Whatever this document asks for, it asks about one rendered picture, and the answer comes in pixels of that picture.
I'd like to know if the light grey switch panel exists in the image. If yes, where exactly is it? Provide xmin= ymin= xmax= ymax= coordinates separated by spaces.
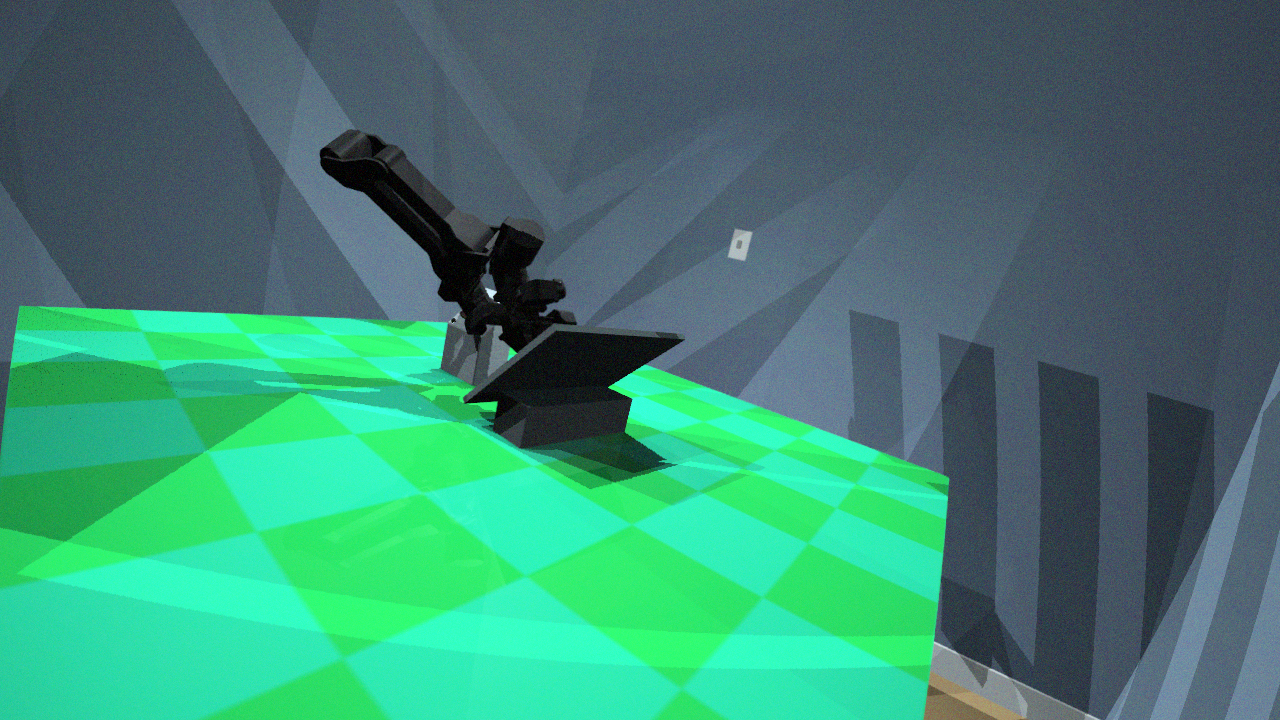
xmin=462 ymin=323 xmax=685 ymax=448

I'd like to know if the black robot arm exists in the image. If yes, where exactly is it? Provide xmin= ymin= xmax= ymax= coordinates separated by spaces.
xmin=319 ymin=129 xmax=566 ymax=318

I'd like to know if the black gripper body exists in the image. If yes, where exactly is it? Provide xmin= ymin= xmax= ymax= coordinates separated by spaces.
xmin=465 ymin=274 xmax=577 ymax=334

